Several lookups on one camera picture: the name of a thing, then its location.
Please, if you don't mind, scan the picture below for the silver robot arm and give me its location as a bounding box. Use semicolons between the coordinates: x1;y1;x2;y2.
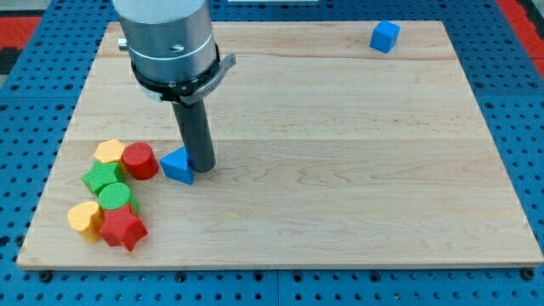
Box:
112;0;236;105

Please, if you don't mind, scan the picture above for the blue cube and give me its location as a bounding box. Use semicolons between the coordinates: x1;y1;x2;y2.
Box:
370;20;400;54

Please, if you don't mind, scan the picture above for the yellow hexagon block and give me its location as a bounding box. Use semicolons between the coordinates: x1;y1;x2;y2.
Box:
94;139;126;164

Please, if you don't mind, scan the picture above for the wooden board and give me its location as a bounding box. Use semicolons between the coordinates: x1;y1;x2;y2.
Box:
17;21;543;271

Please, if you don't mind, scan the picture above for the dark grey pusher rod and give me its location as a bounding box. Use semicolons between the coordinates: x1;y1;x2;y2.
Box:
173;100;216;173

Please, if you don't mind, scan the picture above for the blue triangle block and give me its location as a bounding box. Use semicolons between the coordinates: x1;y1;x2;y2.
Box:
160;147;193;184

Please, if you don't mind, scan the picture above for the red cylinder block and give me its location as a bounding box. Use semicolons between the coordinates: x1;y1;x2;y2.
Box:
122;142;159;180

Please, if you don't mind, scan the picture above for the green cylinder block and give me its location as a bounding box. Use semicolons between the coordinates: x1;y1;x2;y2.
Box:
99;183;139;214

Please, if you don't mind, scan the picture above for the red star block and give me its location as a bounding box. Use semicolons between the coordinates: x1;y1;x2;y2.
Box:
99;204;148;252

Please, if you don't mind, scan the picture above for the green star block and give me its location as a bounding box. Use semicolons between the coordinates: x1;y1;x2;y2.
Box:
82;161;126;196

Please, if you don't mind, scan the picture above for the yellow heart block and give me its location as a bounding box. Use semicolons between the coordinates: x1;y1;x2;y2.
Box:
67;201;105;244

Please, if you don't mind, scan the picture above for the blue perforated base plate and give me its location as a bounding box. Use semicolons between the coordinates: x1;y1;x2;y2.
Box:
1;0;543;305

